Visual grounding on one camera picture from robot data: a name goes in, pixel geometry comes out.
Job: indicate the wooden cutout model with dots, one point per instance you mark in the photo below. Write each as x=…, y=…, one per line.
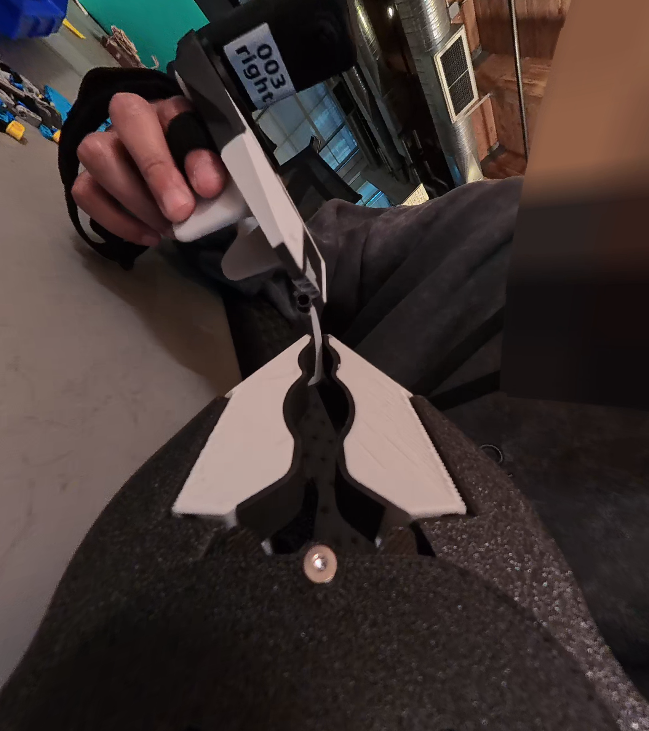
x=124, y=48

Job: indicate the white vent grille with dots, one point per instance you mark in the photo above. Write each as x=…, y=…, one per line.
x=456, y=74

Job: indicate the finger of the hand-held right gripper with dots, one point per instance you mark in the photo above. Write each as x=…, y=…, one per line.
x=261, y=188

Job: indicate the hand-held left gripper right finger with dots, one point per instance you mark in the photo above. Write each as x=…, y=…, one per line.
x=399, y=457

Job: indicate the silver ventilation duct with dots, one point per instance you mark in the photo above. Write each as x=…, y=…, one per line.
x=461, y=148

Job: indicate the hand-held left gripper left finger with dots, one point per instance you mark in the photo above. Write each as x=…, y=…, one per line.
x=239, y=457

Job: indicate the black perforated panel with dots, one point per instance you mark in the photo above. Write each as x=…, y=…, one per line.
x=319, y=451

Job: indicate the teal plastic bin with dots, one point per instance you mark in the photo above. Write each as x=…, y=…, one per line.
x=141, y=17

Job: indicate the person's right hand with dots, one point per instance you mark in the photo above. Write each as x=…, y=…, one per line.
x=130, y=171

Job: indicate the blue plastic bin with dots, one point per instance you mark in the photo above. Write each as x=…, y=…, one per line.
x=10, y=17

